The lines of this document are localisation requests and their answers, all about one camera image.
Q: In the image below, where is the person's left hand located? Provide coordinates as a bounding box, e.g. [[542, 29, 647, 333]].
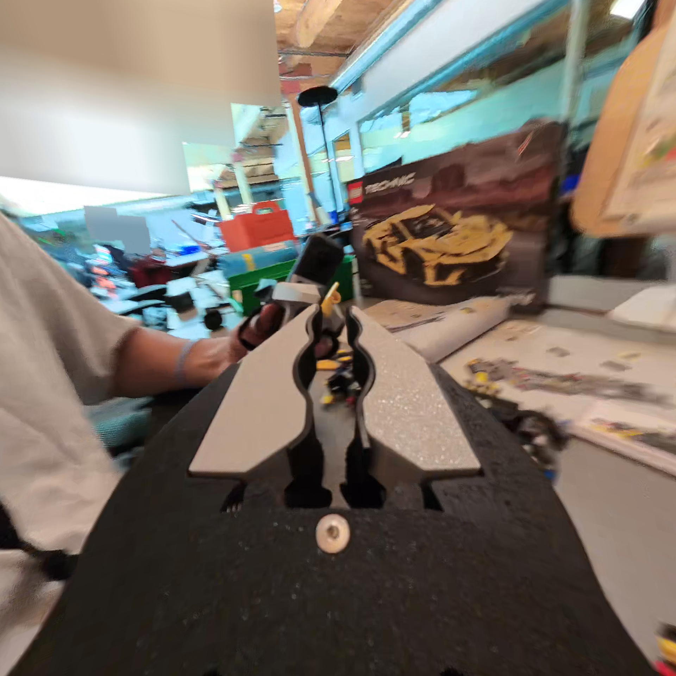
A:
[[230, 303, 290, 366]]

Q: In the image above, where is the person's white shirt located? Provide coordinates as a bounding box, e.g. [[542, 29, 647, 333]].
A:
[[0, 211, 140, 676]]

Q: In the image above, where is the lego set box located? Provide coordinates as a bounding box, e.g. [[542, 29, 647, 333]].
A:
[[346, 120, 566, 312]]

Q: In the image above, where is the blue wristband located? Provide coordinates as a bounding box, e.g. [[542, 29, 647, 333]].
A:
[[174, 340, 197, 386]]

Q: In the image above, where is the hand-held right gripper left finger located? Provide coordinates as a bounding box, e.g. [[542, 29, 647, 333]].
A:
[[188, 305, 324, 480]]

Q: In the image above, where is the lego car chassis assembly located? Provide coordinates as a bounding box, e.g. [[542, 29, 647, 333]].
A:
[[316, 346, 570, 484]]

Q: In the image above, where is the green plastic bin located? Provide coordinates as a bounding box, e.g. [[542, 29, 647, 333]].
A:
[[229, 256, 356, 318]]

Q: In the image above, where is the orange carry bag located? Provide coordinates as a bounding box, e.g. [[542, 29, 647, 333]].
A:
[[218, 201, 295, 252]]

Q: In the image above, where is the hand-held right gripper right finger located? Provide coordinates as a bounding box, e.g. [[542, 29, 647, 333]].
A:
[[345, 306, 483, 484]]

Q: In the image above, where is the tan document board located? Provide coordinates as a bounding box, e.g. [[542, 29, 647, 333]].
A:
[[570, 0, 676, 238]]

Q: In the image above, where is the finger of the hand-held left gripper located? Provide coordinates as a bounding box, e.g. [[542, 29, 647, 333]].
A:
[[270, 282, 324, 320]]

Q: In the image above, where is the lego instruction booklet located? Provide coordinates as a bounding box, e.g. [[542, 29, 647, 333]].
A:
[[364, 295, 676, 476]]

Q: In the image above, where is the black pole lamp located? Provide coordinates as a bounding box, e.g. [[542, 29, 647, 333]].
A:
[[297, 86, 344, 217]]

